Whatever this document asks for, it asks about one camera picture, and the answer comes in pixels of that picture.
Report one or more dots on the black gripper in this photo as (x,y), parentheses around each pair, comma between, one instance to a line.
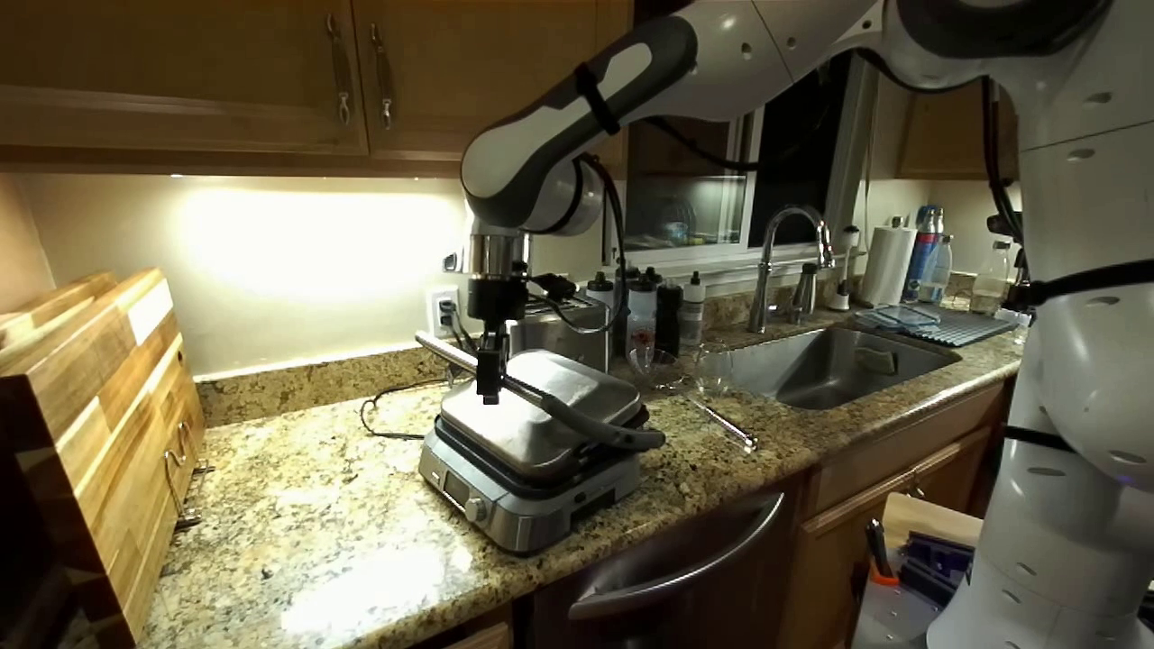
(500,304)

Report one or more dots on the silver sandwich maker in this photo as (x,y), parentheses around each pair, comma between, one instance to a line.
(529,439)

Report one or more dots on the white bottle black cap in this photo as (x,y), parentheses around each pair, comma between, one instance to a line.
(597,297)
(649,297)

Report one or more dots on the clear stemless glass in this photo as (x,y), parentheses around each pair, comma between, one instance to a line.
(657,369)

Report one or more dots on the black sports bottle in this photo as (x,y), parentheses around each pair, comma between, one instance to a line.
(667,333)

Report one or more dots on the white bottle grey label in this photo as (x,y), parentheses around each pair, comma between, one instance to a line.
(695,312)

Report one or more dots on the long metal utensil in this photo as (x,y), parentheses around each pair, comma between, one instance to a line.
(724,423)

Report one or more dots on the stainless steel dishwasher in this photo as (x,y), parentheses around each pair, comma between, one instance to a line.
(671,564)

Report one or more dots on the wooden drawer cabinet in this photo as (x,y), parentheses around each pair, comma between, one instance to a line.
(488,641)

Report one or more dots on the curved metal faucet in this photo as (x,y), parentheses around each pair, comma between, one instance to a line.
(771,240)

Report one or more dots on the stainless steel sink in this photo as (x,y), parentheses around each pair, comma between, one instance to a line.
(830,367)

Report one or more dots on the white framed window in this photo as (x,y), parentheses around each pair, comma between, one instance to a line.
(794,158)

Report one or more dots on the dish soap dispenser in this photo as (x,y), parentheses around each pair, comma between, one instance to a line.
(848,272)

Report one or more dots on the thick striped wooden cutting board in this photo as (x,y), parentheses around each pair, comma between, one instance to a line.
(112,433)

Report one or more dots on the white paper towel roll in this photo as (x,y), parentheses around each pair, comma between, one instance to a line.
(890,270)

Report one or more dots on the wooden sink cabinet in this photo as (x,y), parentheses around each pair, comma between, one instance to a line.
(896,475)

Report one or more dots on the wooden upper cabinets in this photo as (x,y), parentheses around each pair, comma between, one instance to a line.
(182,74)

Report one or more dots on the thin wooden cutting board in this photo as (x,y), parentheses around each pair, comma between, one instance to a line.
(50,309)

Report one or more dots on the blue metal bottle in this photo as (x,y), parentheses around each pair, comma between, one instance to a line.
(930,259)

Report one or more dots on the grey dish drying mat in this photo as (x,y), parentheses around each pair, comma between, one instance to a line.
(950,327)

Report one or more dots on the cardboard box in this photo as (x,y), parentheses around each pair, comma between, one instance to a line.
(931,520)

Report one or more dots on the white wall outlet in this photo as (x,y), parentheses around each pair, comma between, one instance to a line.
(445,312)

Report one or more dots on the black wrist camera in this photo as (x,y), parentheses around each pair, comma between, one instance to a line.
(551,285)

